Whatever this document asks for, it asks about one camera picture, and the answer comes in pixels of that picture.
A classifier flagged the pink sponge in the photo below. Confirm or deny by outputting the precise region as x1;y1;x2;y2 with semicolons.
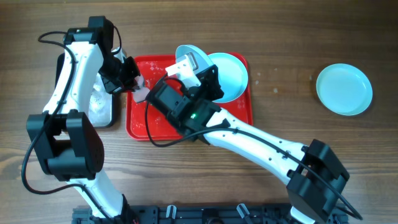
132;75;150;103

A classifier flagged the light blue plate bottom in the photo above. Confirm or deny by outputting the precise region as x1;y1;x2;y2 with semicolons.
175;45;214;75

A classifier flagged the light blue plate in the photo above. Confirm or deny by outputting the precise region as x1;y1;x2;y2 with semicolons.
175;45;214;75
209;52;248;103
315;63;373;116

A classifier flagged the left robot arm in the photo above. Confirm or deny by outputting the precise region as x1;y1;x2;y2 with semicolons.
26;16;144;223

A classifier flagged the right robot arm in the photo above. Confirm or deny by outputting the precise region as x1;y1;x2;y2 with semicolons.
146;65;349;223

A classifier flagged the red plastic tray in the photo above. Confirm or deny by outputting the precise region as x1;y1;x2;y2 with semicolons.
126;54;254;141

